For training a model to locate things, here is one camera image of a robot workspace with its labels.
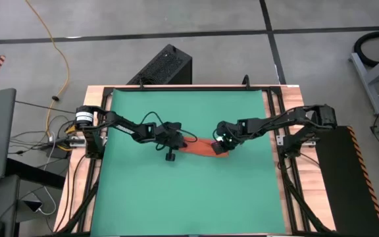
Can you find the orange towel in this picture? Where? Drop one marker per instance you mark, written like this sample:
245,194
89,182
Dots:
201,148

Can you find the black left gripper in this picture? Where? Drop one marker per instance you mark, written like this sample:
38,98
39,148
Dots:
171,136

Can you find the black smartphone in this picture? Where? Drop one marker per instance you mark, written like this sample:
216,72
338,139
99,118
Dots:
31,205

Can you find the black clamp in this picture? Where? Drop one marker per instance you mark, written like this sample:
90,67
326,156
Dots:
141,84
246,81

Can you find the black metal table frame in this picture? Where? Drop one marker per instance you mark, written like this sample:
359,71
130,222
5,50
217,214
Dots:
189,88

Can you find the grey metal stand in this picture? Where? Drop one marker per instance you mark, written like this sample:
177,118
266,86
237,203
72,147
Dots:
367,79

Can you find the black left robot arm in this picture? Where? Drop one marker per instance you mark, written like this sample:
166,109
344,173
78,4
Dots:
123,126

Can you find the black computer tower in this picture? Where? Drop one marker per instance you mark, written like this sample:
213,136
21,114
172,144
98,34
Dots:
166,66

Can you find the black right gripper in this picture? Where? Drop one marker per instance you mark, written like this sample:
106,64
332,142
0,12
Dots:
229,131

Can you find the green table mat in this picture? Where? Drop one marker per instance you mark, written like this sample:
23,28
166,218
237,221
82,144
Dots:
192,197

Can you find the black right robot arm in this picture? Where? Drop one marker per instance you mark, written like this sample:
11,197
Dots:
285,120

